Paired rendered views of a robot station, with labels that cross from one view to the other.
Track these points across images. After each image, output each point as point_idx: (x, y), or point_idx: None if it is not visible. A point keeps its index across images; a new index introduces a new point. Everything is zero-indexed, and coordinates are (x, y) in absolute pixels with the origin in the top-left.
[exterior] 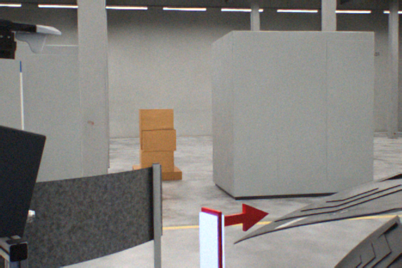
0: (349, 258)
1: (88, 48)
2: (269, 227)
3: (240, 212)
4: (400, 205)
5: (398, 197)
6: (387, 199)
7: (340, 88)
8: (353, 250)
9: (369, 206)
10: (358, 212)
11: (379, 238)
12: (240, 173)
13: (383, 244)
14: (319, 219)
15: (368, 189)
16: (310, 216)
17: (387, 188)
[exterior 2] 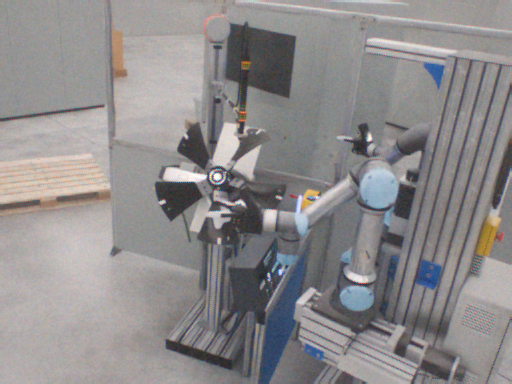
0: (211, 220)
1: None
2: (274, 202)
3: (294, 195)
4: (275, 185)
5: (264, 186)
6: (266, 187)
7: None
8: (208, 218)
9: (274, 188)
10: (282, 188)
11: (216, 208)
12: None
13: (220, 208)
14: (284, 192)
15: (256, 189)
16: (275, 195)
17: (256, 187)
